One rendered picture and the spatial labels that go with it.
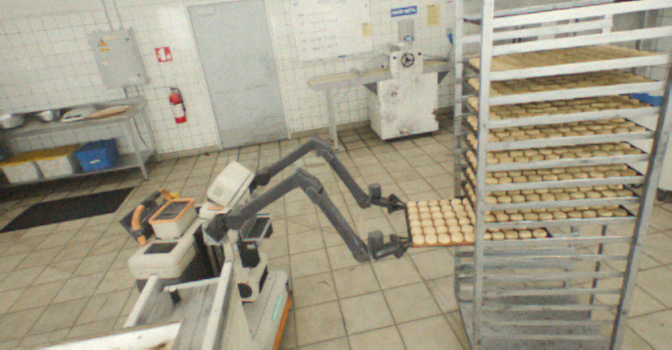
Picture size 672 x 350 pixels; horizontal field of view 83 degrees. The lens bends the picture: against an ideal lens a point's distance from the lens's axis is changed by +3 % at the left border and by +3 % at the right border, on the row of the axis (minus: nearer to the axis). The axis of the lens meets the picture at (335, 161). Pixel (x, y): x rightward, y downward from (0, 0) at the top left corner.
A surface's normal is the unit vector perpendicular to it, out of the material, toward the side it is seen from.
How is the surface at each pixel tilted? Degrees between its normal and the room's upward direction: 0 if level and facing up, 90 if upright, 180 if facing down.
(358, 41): 90
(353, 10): 90
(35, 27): 90
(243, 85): 90
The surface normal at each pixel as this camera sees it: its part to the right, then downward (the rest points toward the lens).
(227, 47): 0.17, 0.36
